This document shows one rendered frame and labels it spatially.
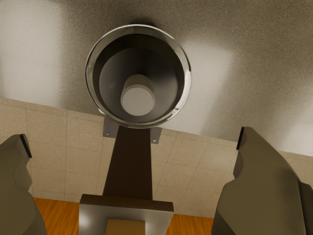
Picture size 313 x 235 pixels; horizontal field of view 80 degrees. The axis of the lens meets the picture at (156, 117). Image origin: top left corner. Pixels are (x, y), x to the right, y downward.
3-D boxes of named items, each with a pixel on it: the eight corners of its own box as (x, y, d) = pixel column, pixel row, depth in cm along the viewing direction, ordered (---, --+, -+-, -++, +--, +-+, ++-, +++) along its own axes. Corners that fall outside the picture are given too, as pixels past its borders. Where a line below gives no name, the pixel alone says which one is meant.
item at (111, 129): (158, 143, 167) (168, 259, 89) (103, 135, 161) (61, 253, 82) (170, 93, 145) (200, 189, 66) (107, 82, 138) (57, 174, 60)
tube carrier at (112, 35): (169, 17, 35) (197, 23, 17) (168, 74, 41) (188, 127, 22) (112, 18, 35) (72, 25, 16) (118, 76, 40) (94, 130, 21)
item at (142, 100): (183, 31, 19) (200, 40, 13) (178, 113, 23) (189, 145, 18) (91, 32, 19) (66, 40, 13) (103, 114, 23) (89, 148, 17)
